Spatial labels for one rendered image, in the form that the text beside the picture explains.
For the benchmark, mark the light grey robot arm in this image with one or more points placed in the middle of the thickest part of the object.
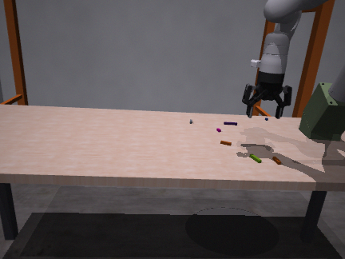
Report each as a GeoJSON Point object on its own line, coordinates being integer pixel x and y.
{"type": "Point", "coordinates": [276, 44]}

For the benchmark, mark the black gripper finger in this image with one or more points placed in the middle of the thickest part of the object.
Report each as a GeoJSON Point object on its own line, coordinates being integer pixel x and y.
{"type": "Point", "coordinates": [281, 104]}
{"type": "Point", "coordinates": [250, 103]}

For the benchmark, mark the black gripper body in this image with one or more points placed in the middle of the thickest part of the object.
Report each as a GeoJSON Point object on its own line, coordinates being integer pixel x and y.
{"type": "Point", "coordinates": [264, 82]}

